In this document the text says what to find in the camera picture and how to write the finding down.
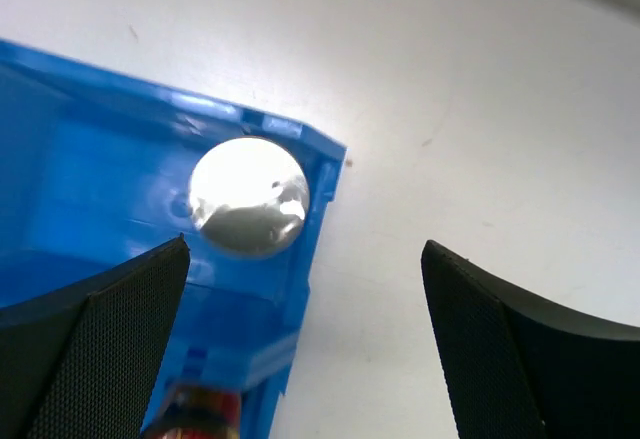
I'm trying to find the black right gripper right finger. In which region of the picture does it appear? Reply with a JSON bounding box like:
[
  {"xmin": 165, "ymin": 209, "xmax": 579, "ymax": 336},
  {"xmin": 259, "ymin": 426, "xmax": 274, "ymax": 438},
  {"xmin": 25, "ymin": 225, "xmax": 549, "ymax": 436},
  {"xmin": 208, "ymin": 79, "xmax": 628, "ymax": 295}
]
[{"xmin": 421, "ymin": 240, "xmax": 639, "ymax": 438}]

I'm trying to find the blue plastic divided bin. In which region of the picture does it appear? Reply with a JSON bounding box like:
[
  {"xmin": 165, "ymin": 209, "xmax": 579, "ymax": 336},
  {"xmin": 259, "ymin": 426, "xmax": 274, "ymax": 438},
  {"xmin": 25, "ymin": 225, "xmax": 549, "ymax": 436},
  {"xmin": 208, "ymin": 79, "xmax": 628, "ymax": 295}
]
[{"xmin": 1, "ymin": 41, "xmax": 346, "ymax": 438}]

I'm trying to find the red-lid sauce jar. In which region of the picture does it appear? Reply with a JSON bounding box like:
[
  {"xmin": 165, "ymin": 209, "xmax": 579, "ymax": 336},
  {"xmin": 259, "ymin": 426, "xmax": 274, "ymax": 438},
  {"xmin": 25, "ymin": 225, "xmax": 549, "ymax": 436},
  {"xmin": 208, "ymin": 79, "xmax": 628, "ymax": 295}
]
[{"xmin": 140, "ymin": 383, "xmax": 242, "ymax": 439}]

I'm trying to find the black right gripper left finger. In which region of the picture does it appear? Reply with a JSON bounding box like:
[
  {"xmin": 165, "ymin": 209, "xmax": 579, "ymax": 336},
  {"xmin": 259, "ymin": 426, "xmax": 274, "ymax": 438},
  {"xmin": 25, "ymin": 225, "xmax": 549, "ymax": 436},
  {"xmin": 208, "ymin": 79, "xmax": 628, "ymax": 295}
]
[{"xmin": 1, "ymin": 236, "xmax": 190, "ymax": 438}]

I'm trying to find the silver-cap shaker bottle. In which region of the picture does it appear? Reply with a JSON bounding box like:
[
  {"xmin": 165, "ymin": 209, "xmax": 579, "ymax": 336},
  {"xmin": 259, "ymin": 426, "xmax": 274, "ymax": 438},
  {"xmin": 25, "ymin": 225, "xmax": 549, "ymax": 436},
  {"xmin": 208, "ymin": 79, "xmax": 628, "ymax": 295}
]
[{"xmin": 187, "ymin": 136, "xmax": 311, "ymax": 258}]

